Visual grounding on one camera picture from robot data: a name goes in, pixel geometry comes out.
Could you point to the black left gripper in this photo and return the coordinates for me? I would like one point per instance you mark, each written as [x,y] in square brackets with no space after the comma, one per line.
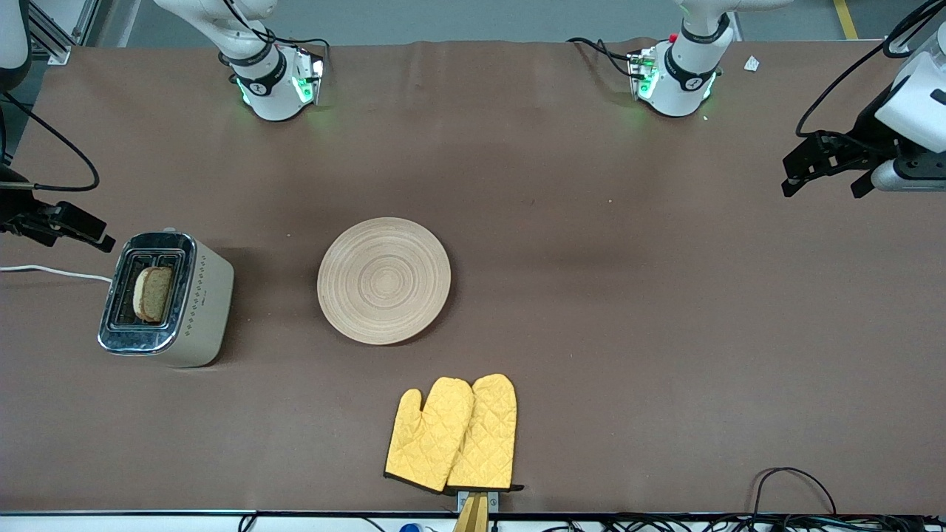
[863,140]

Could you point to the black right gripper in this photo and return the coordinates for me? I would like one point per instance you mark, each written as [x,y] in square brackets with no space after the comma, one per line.
[16,214]

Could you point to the brown toast slice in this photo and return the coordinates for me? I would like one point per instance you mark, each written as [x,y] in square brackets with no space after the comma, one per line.
[155,294]

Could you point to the round wooden plate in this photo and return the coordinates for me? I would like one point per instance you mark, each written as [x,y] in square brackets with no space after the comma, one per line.
[384,281]

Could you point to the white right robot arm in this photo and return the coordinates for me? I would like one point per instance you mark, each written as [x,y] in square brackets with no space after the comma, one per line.
[270,89]

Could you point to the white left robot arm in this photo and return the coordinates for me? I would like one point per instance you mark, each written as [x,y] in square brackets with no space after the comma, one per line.
[684,81]

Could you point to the beige chrome toaster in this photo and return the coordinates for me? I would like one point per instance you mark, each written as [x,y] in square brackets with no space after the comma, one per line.
[203,303]

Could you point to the small white paper scrap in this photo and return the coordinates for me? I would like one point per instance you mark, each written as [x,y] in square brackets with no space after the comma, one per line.
[751,63]

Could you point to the brown table cover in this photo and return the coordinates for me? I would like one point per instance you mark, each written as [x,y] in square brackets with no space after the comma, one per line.
[665,310]

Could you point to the yellow quilted oven mitt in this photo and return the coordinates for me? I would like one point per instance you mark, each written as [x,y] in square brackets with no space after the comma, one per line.
[489,436]
[427,436]

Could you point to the small blue object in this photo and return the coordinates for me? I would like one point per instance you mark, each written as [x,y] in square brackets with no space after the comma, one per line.
[411,527]

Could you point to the aluminium frame profile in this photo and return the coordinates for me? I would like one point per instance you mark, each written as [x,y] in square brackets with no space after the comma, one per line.
[63,33]

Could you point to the wooden stick with metal bracket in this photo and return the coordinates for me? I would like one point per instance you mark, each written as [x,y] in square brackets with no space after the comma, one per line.
[473,513]

